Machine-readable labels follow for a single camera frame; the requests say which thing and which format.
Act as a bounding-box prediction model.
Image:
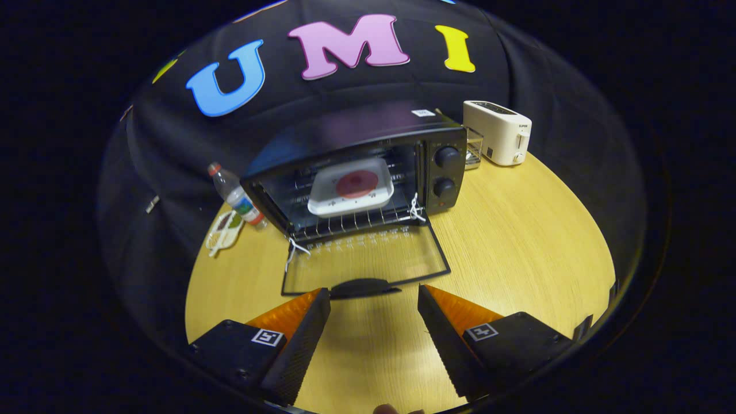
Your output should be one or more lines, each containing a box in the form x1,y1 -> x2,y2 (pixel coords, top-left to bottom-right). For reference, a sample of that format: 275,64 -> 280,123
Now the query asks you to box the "wire utensil holder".
465,126 -> 484,170

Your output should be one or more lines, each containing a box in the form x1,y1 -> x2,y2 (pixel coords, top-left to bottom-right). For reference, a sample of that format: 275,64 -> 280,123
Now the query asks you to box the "white divided snack dish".
205,210 -> 246,257

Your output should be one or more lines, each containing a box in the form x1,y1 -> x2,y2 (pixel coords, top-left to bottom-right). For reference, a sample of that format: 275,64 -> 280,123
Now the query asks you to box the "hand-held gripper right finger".
417,284 -> 576,401

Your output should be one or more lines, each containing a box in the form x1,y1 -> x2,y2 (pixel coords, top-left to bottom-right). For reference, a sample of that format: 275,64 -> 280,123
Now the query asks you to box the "round pink ham slice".
336,170 -> 380,199

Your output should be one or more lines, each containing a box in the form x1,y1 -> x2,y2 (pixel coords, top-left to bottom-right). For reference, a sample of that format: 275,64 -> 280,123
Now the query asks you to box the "white pop-up toaster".
463,101 -> 532,167

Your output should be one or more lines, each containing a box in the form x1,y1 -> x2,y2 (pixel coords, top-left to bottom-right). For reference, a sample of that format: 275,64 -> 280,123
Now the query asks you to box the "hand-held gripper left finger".
189,287 -> 332,407

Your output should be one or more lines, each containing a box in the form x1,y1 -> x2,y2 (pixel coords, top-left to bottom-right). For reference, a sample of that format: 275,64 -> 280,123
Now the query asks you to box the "black toaster oven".
240,109 -> 468,300

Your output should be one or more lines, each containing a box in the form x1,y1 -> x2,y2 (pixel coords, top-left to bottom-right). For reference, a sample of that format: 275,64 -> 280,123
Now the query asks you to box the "clear plastic water bottle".
208,162 -> 267,229

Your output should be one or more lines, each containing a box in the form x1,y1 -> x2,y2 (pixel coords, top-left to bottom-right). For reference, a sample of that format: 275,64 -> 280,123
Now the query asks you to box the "white square plate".
307,158 -> 395,217

